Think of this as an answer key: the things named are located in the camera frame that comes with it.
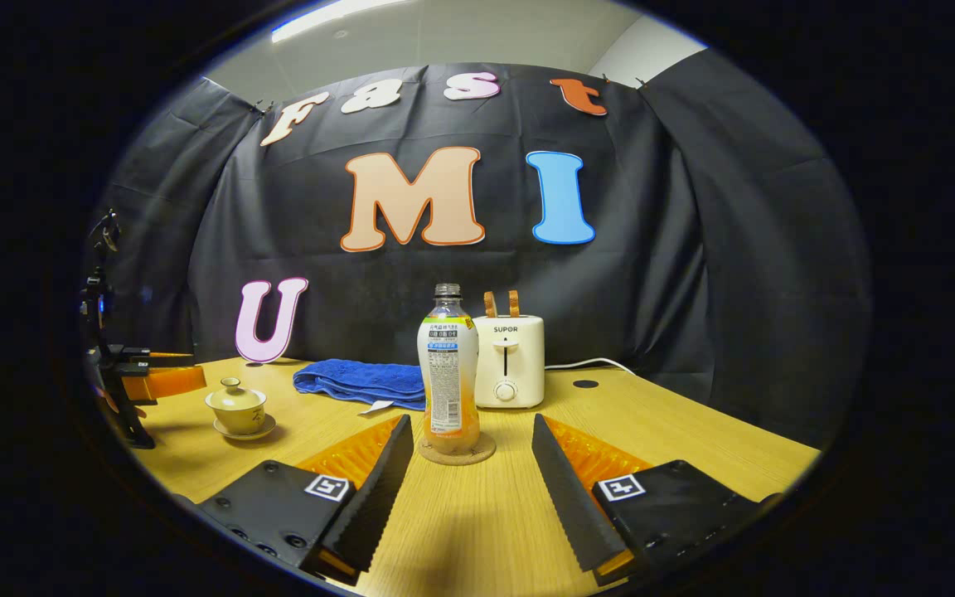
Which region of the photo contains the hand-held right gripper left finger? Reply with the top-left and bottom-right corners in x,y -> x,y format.
196,414 -> 414,585

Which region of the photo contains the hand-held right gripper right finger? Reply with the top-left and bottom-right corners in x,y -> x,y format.
531,413 -> 781,586

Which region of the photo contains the yellow ceramic teacup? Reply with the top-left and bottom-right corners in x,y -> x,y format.
205,396 -> 268,435

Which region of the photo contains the round cork coaster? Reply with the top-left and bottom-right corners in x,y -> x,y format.
418,431 -> 497,466

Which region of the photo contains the clear plastic water bottle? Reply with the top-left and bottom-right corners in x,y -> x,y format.
417,283 -> 481,455

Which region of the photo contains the blue folded towel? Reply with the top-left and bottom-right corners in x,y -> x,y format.
293,358 -> 429,414

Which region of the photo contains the yellow ceramic saucer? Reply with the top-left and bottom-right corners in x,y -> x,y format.
212,413 -> 278,441

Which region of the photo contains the cream white toaster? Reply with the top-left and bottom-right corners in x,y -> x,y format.
473,315 -> 545,409

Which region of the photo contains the black backdrop cloth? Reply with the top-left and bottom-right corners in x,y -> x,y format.
80,62 -> 872,449

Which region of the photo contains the white power cable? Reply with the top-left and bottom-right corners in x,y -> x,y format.
544,357 -> 637,376

